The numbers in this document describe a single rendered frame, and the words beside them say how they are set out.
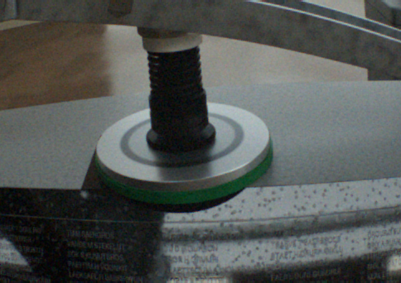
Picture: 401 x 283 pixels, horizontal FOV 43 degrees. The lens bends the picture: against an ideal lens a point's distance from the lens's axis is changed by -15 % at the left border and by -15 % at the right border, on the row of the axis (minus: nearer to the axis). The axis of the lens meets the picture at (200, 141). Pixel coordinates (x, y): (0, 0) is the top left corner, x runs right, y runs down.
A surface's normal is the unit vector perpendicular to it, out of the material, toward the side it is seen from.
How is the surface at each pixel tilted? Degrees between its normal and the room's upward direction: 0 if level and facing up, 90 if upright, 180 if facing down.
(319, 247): 45
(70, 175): 0
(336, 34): 90
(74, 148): 0
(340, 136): 0
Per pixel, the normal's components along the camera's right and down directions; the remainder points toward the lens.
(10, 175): -0.07, -0.89
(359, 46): 0.12, 0.44
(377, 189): -0.11, -0.32
